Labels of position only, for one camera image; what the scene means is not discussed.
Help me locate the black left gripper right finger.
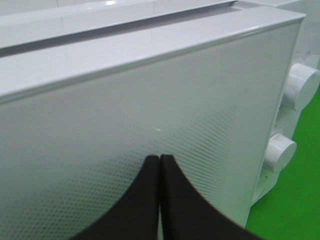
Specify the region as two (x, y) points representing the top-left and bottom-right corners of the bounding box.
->
(159, 154), (259, 240)

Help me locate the white microwave knob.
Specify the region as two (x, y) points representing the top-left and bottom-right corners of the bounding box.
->
(263, 133), (297, 174)
(281, 63), (320, 112)

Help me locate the white microwave oven body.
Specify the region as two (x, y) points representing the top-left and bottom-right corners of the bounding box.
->
(0, 0), (320, 206)

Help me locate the white microwave door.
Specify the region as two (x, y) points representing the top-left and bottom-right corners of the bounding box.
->
(0, 11), (307, 240)

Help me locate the green table mat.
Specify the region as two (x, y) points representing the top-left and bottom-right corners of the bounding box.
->
(246, 93), (320, 240)

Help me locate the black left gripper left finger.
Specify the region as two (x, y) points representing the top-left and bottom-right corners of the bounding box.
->
(72, 155), (160, 240)

